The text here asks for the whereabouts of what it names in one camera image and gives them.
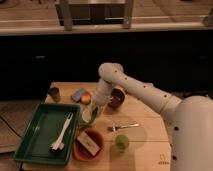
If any dark brown bowl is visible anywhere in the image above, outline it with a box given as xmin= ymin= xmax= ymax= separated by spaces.
xmin=108 ymin=88 xmax=125 ymax=109

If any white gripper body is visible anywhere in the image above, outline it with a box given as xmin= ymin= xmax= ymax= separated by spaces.
xmin=92 ymin=79 xmax=114 ymax=108

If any green pepper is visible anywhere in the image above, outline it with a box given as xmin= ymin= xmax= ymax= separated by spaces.
xmin=89 ymin=107 xmax=98 ymax=124

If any metal fork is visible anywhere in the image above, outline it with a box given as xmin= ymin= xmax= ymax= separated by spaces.
xmin=107 ymin=124 xmax=140 ymax=132

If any green plastic cup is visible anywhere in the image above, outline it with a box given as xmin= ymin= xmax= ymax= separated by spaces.
xmin=114 ymin=134 xmax=129 ymax=152

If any white paper cup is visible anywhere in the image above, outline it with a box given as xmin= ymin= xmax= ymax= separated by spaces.
xmin=80 ymin=108 xmax=92 ymax=126

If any orange bowl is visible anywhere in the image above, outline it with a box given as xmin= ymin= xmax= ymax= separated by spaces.
xmin=73 ymin=129 xmax=104 ymax=162

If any brown small cup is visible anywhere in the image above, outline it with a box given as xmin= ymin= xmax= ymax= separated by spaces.
xmin=48 ymin=87 xmax=61 ymax=103

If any green plastic tray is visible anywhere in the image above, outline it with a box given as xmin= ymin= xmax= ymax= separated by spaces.
xmin=14 ymin=103 xmax=80 ymax=165

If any blue sponge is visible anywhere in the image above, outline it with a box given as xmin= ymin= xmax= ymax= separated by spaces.
xmin=71 ymin=88 xmax=86 ymax=102

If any wooden stool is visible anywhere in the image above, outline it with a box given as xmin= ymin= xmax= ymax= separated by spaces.
xmin=55 ymin=0 xmax=134 ymax=31

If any orange peach fruit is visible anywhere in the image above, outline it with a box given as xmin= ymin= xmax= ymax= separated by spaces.
xmin=81 ymin=93 xmax=91 ymax=105

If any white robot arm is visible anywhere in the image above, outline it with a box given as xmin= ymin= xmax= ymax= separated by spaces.
xmin=92 ymin=63 xmax=213 ymax=171

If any wooden block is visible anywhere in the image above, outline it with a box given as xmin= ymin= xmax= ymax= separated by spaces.
xmin=77 ymin=132 xmax=100 ymax=156

